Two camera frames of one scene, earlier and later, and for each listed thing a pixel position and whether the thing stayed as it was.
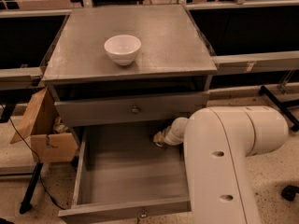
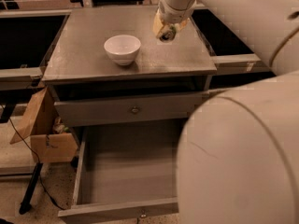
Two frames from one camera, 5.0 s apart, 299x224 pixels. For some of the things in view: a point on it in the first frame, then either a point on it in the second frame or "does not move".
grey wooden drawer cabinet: [112, 66] does not move
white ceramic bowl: [122, 49] does not move
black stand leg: [26, 205] does not move
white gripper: [168, 137] -> [172, 15]
